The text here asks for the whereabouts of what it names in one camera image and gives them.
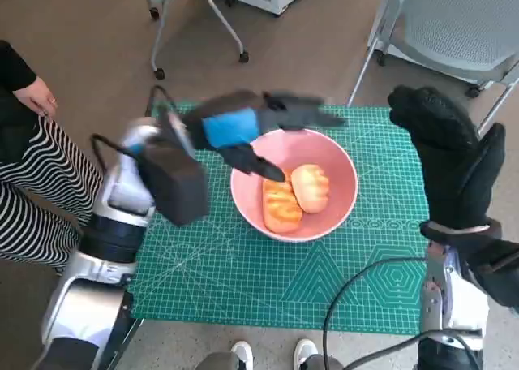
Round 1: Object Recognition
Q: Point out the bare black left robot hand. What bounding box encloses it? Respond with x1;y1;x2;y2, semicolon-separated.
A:
182;89;349;183

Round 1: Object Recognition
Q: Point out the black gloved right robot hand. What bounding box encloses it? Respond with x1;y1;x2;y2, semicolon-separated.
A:
387;84;508;234

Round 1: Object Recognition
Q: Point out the long toy bread loaf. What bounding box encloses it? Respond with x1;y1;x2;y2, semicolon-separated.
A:
262;170;304;234

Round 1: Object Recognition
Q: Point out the round toy bread bun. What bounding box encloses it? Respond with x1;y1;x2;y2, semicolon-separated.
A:
290;163;330;215

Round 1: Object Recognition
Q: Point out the pink bowl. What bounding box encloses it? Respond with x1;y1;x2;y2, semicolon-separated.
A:
229;128;359;243

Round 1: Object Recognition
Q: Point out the grey mesh chair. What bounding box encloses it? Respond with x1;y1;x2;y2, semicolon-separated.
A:
347;0;519;131

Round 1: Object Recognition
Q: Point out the green cutting mat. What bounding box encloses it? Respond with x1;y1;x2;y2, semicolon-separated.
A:
128;100;431;337

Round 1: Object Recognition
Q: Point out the person's hand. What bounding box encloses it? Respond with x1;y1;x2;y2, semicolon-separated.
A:
14;76;58;118

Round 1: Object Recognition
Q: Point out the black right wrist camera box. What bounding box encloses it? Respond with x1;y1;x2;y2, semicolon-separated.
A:
461;239;519;308

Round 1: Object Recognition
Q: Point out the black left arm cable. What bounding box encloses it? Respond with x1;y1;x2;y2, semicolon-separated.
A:
91;84;182;172

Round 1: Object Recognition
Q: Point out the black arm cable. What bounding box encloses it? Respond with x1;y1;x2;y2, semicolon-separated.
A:
323;256;427;370
344;331;483;370
91;84;182;172

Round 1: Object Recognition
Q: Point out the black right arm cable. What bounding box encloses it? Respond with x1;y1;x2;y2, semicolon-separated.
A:
323;256;427;370
344;331;483;370

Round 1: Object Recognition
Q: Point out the black table frame bar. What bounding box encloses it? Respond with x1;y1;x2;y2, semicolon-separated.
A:
109;316;145;370

